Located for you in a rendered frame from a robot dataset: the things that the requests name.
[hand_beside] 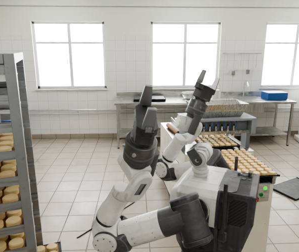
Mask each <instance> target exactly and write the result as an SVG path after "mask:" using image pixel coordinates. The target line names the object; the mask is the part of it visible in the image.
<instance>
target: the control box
mask: <svg viewBox="0 0 299 252"><path fill-rule="evenodd" d="M264 187H267V190H264ZM260 193H263V196H262V197H260V196H259V194H260ZM269 194H270V184H269V183H268V182H267V183H259V187H258V197H257V202H262V201H269Z"/></svg>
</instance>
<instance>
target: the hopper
mask: <svg viewBox="0 0 299 252"><path fill-rule="evenodd" d="M185 101H186V103H187V105H188V104H189V101H190V100H185ZM205 103H206V105H208V106H207V109H206V111H205V113H204V116H203V118H220V117H241V115H242V114H243V113H244V111H245V110H246V108H247V107H248V106H249V103H247V102H244V101H241V100H239V99H211V100H210V102H205Z"/></svg>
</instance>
